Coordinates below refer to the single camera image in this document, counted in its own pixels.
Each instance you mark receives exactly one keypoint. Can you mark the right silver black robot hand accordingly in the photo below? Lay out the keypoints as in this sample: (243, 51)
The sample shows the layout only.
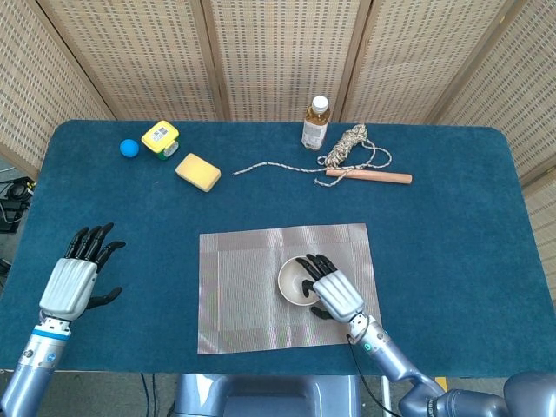
(339, 295)

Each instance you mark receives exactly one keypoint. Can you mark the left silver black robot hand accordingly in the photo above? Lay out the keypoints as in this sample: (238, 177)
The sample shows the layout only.
(69, 286)

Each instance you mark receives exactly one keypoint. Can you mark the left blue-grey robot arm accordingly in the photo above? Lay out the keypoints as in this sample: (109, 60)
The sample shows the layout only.
(35, 365)

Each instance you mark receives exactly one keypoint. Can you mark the yellow floor tape strip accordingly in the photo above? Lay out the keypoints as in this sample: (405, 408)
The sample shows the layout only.
(441, 381)

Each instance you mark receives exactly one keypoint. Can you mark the woven bamboo folding screen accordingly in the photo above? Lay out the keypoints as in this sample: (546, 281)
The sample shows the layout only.
(282, 56)

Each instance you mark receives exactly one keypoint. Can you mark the white table leg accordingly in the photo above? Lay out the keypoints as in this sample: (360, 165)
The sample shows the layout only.
(385, 386)

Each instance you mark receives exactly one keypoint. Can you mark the blue-grey robot torso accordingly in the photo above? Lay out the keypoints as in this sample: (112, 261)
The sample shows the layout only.
(260, 399)

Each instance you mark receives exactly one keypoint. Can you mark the small blue ball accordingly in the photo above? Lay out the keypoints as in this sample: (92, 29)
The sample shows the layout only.
(129, 148)

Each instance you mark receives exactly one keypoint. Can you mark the yellow sponge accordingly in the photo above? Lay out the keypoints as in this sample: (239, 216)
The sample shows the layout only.
(197, 172)

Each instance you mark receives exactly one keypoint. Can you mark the wooden dowel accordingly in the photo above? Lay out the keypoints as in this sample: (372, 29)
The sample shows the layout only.
(382, 176)

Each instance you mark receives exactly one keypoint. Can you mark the green container with yellow lid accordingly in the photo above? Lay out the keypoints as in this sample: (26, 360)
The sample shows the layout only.
(160, 137)

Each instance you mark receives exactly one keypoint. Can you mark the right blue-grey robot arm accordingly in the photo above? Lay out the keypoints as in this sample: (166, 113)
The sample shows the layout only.
(391, 352)

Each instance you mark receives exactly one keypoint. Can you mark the grey woven placemat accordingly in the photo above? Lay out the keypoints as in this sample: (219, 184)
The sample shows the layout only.
(243, 295)

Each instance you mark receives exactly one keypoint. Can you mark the cream round bowl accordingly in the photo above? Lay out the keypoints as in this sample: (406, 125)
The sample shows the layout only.
(289, 282)

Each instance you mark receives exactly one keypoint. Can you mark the tea bottle with white cap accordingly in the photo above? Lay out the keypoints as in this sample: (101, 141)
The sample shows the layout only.
(315, 130)

